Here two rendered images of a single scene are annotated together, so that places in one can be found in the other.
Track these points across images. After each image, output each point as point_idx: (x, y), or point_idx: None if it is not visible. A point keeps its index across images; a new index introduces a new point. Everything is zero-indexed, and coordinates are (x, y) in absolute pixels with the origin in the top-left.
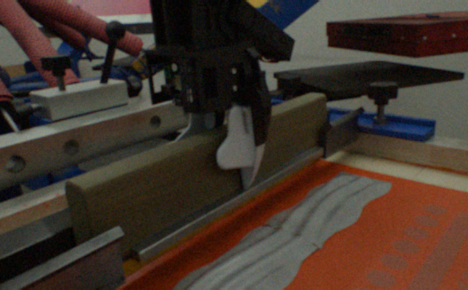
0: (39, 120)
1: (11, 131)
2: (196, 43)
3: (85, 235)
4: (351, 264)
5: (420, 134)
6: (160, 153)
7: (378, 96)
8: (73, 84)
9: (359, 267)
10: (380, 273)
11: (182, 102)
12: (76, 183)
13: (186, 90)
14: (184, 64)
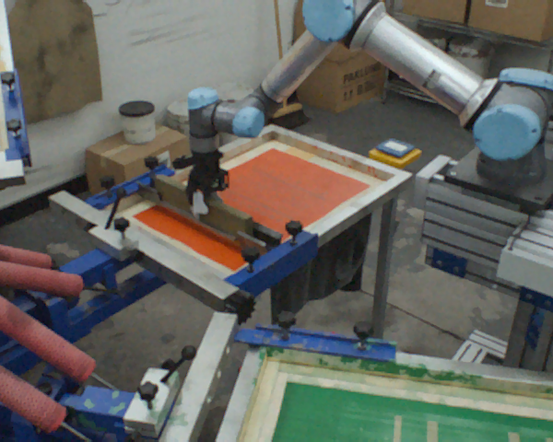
0: (91, 276)
1: (67, 306)
2: (219, 169)
3: (251, 230)
4: (241, 209)
5: (174, 171)
6: (228, 206)
7: (156, 165)
8: (105, 238)
9: (243, 208)
10: (247, 205)
11: (218, 190)
12: (249, 216)
13: (222, 184)
14: (222, 177)
